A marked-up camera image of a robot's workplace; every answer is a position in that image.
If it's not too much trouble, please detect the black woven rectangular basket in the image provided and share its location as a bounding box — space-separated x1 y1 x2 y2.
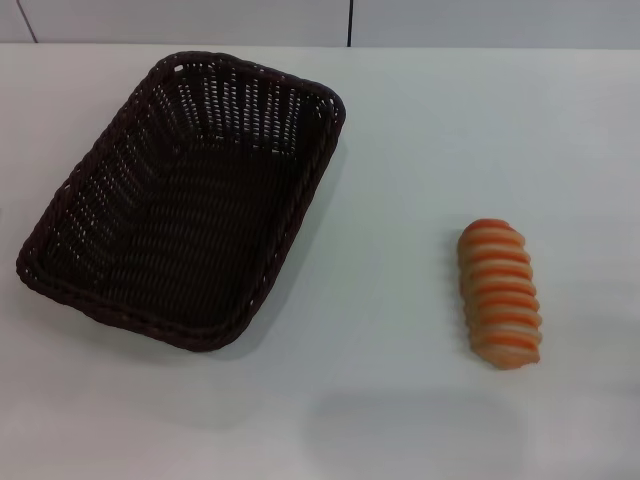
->
15 50 348 354

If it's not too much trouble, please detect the orange white striped bread roll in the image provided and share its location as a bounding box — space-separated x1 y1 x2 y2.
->
457 217 545 372

